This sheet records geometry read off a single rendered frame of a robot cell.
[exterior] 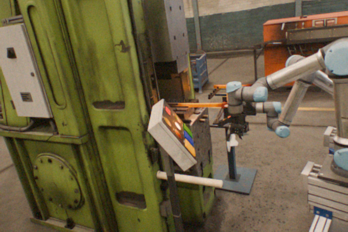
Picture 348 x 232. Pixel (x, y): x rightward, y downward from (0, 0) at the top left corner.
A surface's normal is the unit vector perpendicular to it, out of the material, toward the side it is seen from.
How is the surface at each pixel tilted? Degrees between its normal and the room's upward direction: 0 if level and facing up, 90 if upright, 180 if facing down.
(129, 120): 90
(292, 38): 90
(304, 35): 90
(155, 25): 90
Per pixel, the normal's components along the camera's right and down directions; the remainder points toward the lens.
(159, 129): 0.00, 0.31
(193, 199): -0.41, 0.33
